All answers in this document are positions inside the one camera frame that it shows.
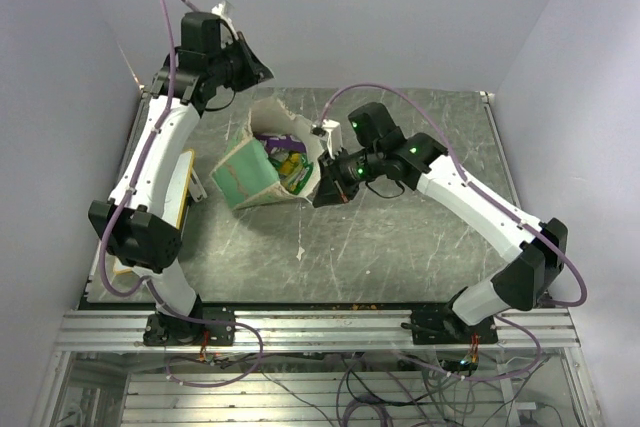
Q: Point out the aluminium rail frame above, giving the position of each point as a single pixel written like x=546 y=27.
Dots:
x=308 y=331

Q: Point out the green snack packet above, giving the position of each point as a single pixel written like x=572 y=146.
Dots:
x=294 y=169

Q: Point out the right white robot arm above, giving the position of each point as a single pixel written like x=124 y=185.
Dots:
x=532 y=249

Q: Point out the small whiteboard yellow frame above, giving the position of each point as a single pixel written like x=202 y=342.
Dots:
x=182 y=192

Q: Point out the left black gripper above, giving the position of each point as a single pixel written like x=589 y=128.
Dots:
x=257 y=69

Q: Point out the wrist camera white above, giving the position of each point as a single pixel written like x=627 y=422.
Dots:
x=223 y=10
x=329 y=132

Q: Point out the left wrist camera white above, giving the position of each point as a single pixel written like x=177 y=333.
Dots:
x=223 y=10

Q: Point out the purple candy packet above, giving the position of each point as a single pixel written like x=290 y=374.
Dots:
x=281 y=142

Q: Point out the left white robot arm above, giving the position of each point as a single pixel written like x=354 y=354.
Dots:
x=176 y=104

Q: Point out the green paper bag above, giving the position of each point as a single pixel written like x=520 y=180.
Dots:
x=245 y=176

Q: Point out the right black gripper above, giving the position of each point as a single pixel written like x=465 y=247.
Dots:
x=330 y=190

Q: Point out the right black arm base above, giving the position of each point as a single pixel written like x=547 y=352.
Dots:
x=435 y=323

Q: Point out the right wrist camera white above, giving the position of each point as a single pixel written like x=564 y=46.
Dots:
x=329 y=132

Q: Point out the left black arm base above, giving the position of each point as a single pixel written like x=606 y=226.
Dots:
x=163 y=330

